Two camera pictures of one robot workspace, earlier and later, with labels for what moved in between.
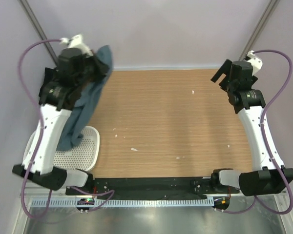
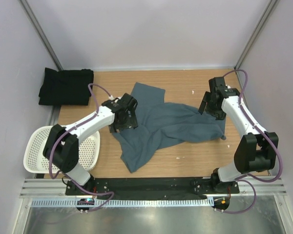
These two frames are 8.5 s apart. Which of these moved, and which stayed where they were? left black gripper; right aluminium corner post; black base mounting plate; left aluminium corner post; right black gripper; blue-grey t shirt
Moved: right black gripper; left black gripper; blue-grey t shirt
Stayed: black base mounting plate; right aluminium corner post; left aluminium corner post
